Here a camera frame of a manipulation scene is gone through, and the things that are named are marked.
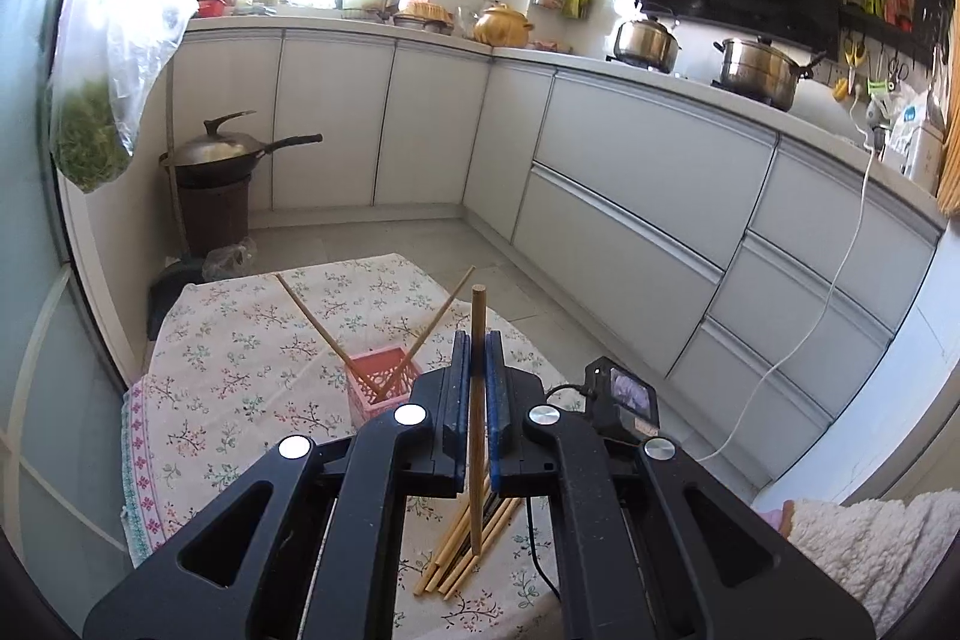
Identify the dark wok with lid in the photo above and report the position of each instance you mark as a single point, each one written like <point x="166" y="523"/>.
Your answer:
<point x="217" y="154"/>

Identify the black wall spice rack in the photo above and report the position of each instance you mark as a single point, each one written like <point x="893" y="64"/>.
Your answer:
<point x="934" y="3"/>

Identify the single wooden chopstick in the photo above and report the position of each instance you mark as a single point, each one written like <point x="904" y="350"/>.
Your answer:
<point x="315" y="323"/>
<point x="442" y="310"/>
<point x="478" y="325"/>

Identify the small black action camera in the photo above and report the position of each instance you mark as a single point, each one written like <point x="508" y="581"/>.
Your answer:
<point x="601" y="401"/>

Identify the plastic bag of greens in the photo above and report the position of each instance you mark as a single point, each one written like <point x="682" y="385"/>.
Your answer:
<point x="90" y="138"/>

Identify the white fluffy cloth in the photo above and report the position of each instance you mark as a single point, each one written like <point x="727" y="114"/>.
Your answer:
<point x="885" y="550"/>

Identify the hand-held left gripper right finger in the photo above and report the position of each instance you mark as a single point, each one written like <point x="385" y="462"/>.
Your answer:
<point x="496" y="419"/>

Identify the pink perforated plastic basket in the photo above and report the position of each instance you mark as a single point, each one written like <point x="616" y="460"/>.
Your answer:
<point x="366" y="411"/>

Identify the white kitchen base cabinets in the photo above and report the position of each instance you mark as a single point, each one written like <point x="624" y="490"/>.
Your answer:
<point x="637" y="175"/>

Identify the floral tablecloth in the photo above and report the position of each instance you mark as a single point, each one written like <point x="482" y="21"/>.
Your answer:
<point x="225" y="347"/>

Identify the large steel pot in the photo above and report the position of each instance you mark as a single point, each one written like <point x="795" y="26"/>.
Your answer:
<point x="757" y="74"/>

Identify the small steel pot with lid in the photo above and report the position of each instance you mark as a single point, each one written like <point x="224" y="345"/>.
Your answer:
<point x="646" y="44"/>

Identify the bundle of wooden chopsticks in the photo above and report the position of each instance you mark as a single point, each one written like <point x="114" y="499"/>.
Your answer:
<point x="450" y="557"/>

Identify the yellow ceramic pot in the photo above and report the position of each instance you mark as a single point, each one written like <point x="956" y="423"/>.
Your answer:
<point x="501" y="27"/>

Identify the red bowl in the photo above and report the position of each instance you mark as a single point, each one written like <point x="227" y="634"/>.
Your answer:
<point x="211" y="7"/>

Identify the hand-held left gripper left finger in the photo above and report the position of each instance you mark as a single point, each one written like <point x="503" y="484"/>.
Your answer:
<point x="461" y="419"/>

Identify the crumpled clear plastic bag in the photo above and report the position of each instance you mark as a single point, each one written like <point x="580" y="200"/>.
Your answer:
<point x="229" y="259"/>

